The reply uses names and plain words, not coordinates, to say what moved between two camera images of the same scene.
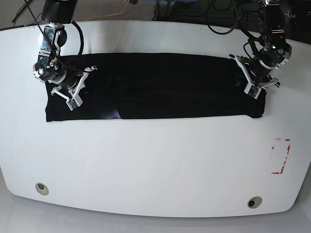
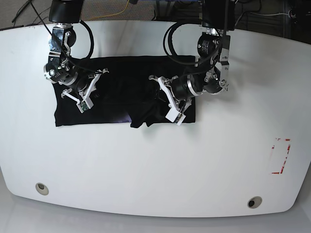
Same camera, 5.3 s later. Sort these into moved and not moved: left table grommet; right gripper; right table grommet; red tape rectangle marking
Moved: right gripper
Not moved: left table grommet; right table grommet; red tape rectangle marking
